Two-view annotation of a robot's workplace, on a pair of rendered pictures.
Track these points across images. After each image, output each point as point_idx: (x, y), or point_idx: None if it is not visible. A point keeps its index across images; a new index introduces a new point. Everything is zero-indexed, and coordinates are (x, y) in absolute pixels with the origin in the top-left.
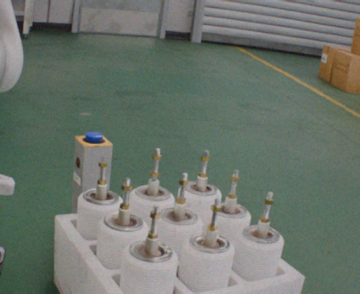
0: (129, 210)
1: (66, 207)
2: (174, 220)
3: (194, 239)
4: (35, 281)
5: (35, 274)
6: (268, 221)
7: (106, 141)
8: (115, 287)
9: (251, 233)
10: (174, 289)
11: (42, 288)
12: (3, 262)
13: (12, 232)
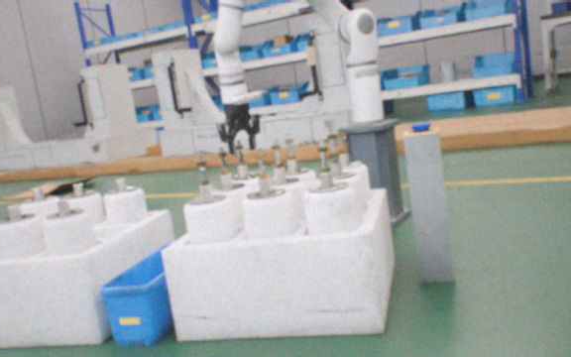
0: (287, 161)
1: None
2: (275, 179)
3: (239, 183)
4: (401, 256)
5: (414, 256)
6: (200, 184)
7: (414, 133)
8: None
9: (215, 196)
10: None
11: None
12: (222, 131)
13: (513, 249)
